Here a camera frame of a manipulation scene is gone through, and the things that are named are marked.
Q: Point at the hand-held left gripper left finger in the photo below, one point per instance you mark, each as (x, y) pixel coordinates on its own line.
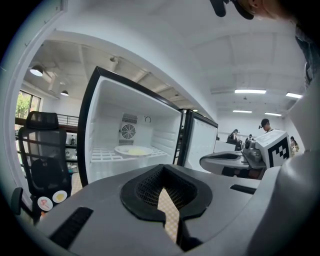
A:
(100, 212)

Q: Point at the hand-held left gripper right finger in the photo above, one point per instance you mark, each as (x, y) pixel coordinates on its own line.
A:
(225, 205)

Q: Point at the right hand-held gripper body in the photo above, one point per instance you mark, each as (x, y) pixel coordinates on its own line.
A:
(272, 145)

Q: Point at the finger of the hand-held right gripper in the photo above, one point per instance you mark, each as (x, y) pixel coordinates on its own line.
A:
(212, 165)
(230, 152)

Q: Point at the large white plate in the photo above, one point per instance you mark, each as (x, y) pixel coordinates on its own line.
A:
(120, 150)

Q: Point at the pale yellow cheese slice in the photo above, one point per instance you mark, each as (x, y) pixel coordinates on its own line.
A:
(136, 151)

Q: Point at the black mini fridge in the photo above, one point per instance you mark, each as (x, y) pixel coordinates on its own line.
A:
(112, 100)

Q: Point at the pale yellow food pile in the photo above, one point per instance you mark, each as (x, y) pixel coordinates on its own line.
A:
(60, 196)

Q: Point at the pink raw bacon slices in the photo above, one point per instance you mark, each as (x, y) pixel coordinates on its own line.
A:
(45, 202)

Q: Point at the ceiling light panel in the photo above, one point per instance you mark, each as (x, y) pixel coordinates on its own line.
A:
(273, 114)
(242, 111)
(294, 95)
(250, 91)

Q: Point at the small white plate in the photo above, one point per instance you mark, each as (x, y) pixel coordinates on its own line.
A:
(55, 198)
(41, 206)

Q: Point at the black mesh office chair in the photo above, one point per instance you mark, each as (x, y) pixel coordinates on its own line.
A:
(45, 155)

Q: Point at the black metal railing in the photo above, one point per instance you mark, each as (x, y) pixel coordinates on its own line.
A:
(70, 117)

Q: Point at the black pendant lamp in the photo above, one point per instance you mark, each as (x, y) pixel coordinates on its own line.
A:
(36, 71)
(64, 93)

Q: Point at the window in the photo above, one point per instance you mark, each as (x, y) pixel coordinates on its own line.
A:
(25, 105)

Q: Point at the person's face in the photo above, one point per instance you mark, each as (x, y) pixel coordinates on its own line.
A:
(272, 10)

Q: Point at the black head-worn camera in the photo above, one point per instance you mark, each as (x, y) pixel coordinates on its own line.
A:
(220, 7)

